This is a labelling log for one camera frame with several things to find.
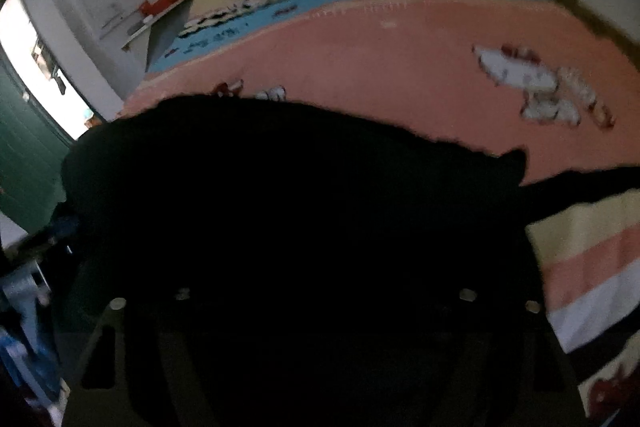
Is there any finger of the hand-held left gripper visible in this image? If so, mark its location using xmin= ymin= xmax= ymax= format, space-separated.
xmin=7 ymin=209 xmax=83 ymax=260

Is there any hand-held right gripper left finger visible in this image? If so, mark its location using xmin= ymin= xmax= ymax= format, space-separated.
xmin=60 ymin=287 xmax=211 ymax=427

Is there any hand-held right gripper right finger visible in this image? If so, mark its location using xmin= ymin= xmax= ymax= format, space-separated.
xmin=447 ymin=287 xmax=590 ymax=427

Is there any black garment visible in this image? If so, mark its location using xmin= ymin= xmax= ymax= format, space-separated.
xmin=60 ymin=94 xmax=640 ymax=427

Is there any green door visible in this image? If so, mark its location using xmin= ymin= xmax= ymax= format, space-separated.
xmin=0 ymin=42 xmax=83 ymax=233

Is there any white bedside shelf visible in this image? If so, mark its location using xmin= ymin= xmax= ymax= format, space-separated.
xmin=99 ymin=0 xmax=197 ymax=72

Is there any printed pink striped blanket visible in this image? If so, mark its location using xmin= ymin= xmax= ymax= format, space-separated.
xmin=117 ymin=0 xmax=640 ymax=420

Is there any dark wall picture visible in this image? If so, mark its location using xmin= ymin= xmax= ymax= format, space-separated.
xmin=30 ymin=34 xmax=68 ymax=95

